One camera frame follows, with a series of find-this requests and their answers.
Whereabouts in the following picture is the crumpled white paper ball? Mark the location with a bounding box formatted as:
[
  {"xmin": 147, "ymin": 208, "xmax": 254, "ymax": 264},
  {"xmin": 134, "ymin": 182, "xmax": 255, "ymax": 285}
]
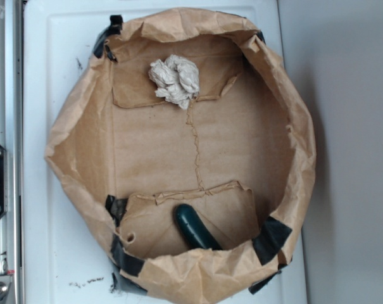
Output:
[{"xmin": 148, "ymin": 54, "xmax": 200, "ymax": 110}]

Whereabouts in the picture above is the metal frame with black bracket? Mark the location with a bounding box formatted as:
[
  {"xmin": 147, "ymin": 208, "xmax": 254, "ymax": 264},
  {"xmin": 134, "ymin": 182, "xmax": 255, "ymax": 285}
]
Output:
[{"xmin": 0, "ymin": 1, "xmax": 23, "ymax": 303}]

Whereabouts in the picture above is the brown paper bag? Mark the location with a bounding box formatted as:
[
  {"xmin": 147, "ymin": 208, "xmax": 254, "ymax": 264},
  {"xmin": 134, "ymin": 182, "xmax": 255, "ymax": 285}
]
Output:
[{"xmin": 45, "ymin": 8, "xmax": 316, "ymax": 303}]

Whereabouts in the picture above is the dark green plastic pickle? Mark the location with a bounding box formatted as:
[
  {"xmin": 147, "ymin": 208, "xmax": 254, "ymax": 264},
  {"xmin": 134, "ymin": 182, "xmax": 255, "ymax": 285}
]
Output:
[{"xmin": 174, "ymin": 204, "xmax": 222, "ymax": 250}]

